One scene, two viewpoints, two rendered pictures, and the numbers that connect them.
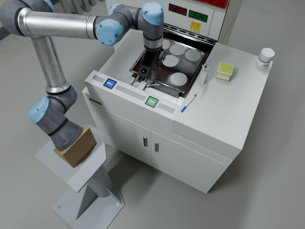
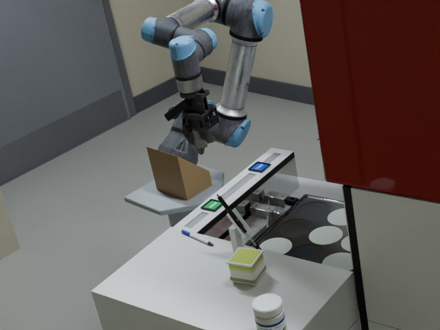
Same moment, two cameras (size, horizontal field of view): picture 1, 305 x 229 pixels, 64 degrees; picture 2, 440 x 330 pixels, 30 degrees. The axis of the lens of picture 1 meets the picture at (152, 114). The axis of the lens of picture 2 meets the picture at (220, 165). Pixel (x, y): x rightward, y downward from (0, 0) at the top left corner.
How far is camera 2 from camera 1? 253 cm
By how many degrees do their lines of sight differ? 75
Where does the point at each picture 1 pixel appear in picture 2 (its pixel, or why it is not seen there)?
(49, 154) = not seen: hidden behind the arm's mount
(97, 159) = (161, 204)
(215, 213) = not seen: outside the picture
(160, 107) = (200, 216)
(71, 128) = (175, 141)
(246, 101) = (181, 302)
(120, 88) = (249, 178)
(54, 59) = (230, 71)
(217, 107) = (179, 268)
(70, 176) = (145, 189)
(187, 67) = (306, 256)
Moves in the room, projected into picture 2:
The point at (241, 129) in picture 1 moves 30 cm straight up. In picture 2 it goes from (125, 292) to (97, 196)
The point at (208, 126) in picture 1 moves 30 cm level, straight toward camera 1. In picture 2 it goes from (145, 258) to (73, 239)
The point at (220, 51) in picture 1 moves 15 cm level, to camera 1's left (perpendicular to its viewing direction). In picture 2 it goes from (321, 277) to (324, 244)
